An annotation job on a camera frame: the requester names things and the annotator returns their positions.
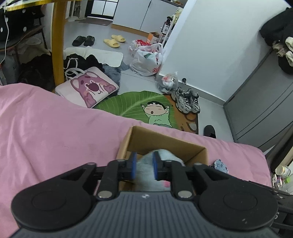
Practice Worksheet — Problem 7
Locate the yellow slipper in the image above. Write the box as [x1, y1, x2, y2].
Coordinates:
[111, 35, 126, 43]
[103, 39, 120, 48]

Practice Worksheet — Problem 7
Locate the large white plastic bag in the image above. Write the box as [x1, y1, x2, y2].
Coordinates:
[129, 40, 163, 76]

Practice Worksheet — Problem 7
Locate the black slipper left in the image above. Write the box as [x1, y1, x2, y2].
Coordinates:
[72, 36, 86, 47]

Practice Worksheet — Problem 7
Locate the black shoe by bed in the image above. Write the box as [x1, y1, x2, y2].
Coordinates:
[203, 125, 216, 138]

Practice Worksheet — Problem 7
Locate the yellow slipper far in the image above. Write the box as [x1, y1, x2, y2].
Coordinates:
[111, 35, 126, 43]

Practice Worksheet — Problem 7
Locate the black clothes pile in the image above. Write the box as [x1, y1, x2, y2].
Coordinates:
[259, 8, 292, 75]

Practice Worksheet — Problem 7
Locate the black slipper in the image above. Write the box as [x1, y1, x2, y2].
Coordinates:
[72, 36, 86, 47]
[84, 36, 95, 47]

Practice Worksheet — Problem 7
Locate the black slipper right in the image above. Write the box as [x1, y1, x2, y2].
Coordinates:
[84, 36, 95, 47]

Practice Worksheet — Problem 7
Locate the grey left sneaker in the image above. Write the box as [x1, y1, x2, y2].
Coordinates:
[171, 87, 191, 114]

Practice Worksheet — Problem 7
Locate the black white tote bag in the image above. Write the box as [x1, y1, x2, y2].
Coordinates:
[64, 53, 104, 81]

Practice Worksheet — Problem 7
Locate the white kitchen cabinet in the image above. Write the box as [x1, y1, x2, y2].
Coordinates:
[111, 0, 184, 37]

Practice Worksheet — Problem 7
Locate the small clear plastic bag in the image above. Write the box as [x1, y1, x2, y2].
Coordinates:
[156, 72, 178, 95]

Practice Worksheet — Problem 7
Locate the grey right sneaker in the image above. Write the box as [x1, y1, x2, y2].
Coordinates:
[186, 88, 201, 114]

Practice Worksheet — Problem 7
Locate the white floor mat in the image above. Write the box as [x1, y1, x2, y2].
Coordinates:
[63, 47, 124, 67]

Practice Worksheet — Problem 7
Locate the pink bear laptop bag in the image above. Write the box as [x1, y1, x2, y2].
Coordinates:
[55, 67, 119, 108]

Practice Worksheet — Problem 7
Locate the brown cardboard box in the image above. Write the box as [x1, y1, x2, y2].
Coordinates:
[116, 126, 208, 191]

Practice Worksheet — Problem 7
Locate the yellow slipper near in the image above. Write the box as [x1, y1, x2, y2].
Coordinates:
[103, 39, 120, 48]

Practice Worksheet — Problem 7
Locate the green leaf cartoon rug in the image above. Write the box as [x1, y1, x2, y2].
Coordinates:
[94, 91, 199, 134]

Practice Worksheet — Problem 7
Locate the grey wardrobe cabinet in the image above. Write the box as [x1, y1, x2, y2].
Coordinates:
[224, 52, 292, 151]

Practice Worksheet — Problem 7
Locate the pink bed sheet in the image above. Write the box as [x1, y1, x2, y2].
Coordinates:
[1, 84, 271, 237]

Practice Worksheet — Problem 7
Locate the grey pink plush paw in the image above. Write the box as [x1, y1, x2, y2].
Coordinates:
[133, 149, 185, 192]

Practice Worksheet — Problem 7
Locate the grey sneaker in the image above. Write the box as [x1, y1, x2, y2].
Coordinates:
[171, 87, 191, 114]
[186, 88, 201, 114]

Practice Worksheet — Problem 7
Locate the yellow table leg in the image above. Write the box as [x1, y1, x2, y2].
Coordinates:
[51, 1, 67, 86]

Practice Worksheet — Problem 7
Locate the blue denim fabric toy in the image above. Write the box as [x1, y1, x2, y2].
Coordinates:
[214, 159, 228, 174]

